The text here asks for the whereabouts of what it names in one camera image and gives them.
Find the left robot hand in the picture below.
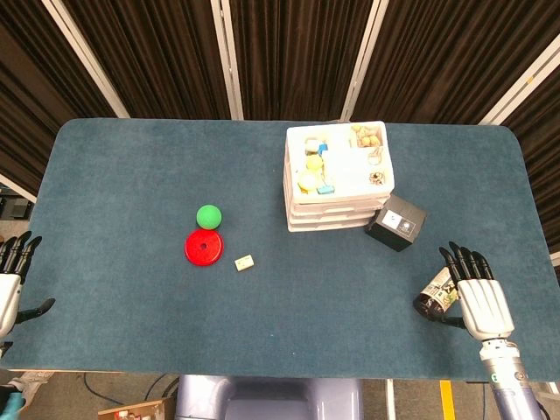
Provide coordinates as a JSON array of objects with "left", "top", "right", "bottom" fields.
[{"left": 0, "top": 231, "right": 57, "bottom": 339}]

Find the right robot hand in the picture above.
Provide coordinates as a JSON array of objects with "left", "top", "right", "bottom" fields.
[{"left": 430, "top": 241, "right": 515, "bottom": 343}]

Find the white plastic drawer organizer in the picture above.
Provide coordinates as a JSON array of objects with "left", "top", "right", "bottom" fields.
[{"left": 283, "top": 121, "right": 396, "bottom": 234}]

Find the grey-purple robot base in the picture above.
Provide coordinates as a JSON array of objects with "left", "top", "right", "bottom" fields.
[{"left": 174, "top": 374, "right": 364, "bottom": 420}]

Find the dark bottle with label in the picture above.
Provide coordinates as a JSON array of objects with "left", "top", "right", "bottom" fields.
[{"left": 414, "top": 266, "right": 460, "bottom": 320}]

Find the black cube box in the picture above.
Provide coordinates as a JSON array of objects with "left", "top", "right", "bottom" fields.
[{"left": 364, "top": 193, "right": 428, "bottom": 253}]

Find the dark brown curtain panel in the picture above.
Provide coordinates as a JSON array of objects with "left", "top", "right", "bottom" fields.
[
  {"left": 502, "top": 78, "right": 560, "bottom": 255},
  {"left": 352, "top": 0, "right": 560, "bottom": 125},
  {"left": 60, "top": 0, "right": 231, "bottom": 120},
  {"left": 0, "top": 0, "right": 119, "bottom": 198},
  {"left": 229, "top": 0, "right": 377, "bottom": 122}
]

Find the blue table mat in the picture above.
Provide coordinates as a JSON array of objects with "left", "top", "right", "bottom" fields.
[{"left": 0, "top": 117, "right": 560, "bottom": 381}]

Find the cardboard box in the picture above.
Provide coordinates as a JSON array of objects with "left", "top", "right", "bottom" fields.
[{"left": 96, "top": 396, "right": 176, "bottom": 420}]

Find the pile of wooden pieces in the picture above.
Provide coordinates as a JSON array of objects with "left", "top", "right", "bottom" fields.
[{"left": 354, "top": 124, "right": 381, "bottom": 148}]

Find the red round disc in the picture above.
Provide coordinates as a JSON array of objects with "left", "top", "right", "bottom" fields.
[{"left": 184, "top": 229, "right": 225, "bottom": 266}]

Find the green ball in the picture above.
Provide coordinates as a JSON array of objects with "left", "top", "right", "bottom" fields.
[{"left": 195, "top": 204, "right": 223, "bottom": 230}]

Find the large pale yellow roll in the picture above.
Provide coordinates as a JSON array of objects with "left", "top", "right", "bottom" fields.
[{"left": 297, "top": 171, "right": 320, "bottom": 193}]

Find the white partition post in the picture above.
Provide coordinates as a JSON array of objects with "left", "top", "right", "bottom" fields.
[
  {"left": 479, "top": 41, "right": 560, "bottom": 126},
  {"left": 41, "top": 0, "right": 130, "bottom": 119},
  {"left": 339, "top": 0, "right": 390, "bottom": 123},
  {"left": 209, "top": 0, "right": 245, "bottom": 122},
  {"left": 0, "top": 173, "right": 37, "bottom": 203}
]

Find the black floor cable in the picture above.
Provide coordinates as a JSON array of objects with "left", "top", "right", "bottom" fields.
[
  {"left": 145, "top": 374, "right": 179, "bottom": 400},
  {"left": 84, "top": 374, "right": 128, "bottom": 407}
]

